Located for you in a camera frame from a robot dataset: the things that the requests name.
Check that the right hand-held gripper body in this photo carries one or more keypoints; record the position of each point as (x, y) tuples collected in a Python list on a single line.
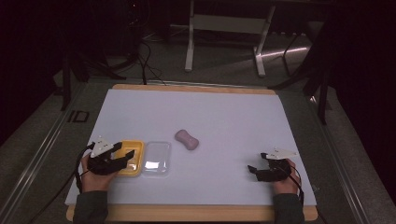
[(275, 168)]

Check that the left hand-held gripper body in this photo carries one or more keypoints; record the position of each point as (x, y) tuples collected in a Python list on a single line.
[(100, 155)]

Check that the yellow soap box base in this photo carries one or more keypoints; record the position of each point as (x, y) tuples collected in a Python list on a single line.
[(132, 158)]

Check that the clear soap box lid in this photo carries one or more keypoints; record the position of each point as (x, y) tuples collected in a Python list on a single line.
[(156, 159)]

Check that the pink soap bar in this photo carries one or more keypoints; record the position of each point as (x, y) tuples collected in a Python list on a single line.
[(186, 139)]

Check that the person's right hand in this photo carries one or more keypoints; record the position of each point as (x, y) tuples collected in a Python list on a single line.
[(288, 183)]

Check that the person's left hand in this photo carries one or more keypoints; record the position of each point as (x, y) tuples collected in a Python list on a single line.
[(93, 179)]

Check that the white table mat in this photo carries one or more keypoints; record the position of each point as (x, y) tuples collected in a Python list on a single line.
[(193, 130)]

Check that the black stand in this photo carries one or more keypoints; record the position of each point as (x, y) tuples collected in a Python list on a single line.
[(81, 67)]

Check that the white metal stand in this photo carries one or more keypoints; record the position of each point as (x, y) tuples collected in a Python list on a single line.
[(229, 28)]

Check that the black metal frame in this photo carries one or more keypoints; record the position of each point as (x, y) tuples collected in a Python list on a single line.
[(314, 81)]

